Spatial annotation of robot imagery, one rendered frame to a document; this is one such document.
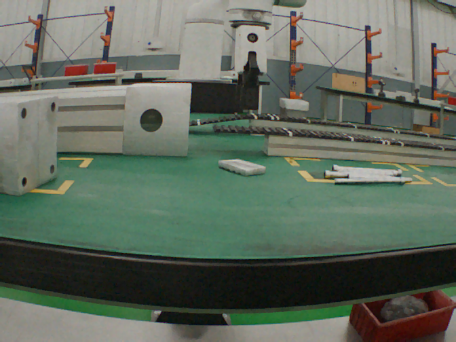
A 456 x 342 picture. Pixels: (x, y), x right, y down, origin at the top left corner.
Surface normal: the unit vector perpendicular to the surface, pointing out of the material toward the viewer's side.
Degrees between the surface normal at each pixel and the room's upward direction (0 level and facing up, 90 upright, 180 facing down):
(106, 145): 90
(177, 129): 90
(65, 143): 90
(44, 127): 90
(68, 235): 0
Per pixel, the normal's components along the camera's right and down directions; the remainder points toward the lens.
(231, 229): 0.05, -0.98
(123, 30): 0.09, 0.22
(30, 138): 0.99, 0.09
